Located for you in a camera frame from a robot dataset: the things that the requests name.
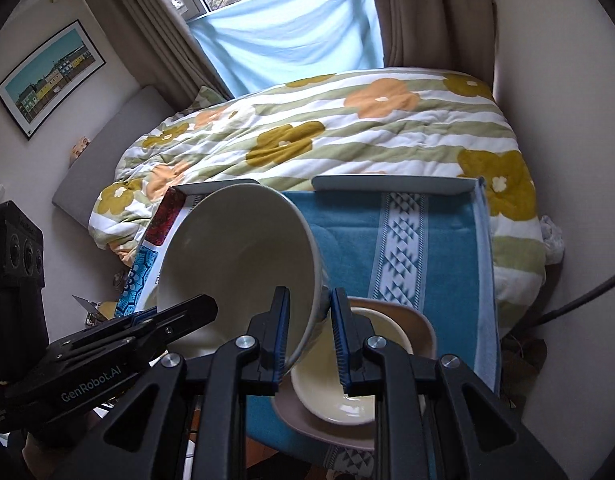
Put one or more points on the brown curtain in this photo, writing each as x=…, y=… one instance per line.
x=154, y=42

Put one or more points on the small cream bowl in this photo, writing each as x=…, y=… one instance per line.
x=316, y=378

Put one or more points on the grey headboard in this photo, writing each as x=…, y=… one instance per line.
x=94, y=169

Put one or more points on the light blue window sheet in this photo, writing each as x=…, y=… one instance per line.
x=256, y=44

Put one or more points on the cream bowl with hearts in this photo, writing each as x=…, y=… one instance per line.
x=237, y=246

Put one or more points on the floral striped duvet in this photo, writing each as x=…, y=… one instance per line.
x=397, y=121

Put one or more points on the teal patterned towel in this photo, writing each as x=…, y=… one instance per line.
x=431, y=253

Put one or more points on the pink plate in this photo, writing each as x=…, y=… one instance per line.
x=290, y=409

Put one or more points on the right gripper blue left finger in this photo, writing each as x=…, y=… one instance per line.
x=270, y=328

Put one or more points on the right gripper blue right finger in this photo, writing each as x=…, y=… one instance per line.
x=350, y=332

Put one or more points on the framed town picture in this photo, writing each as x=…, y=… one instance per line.
x=48, y=75

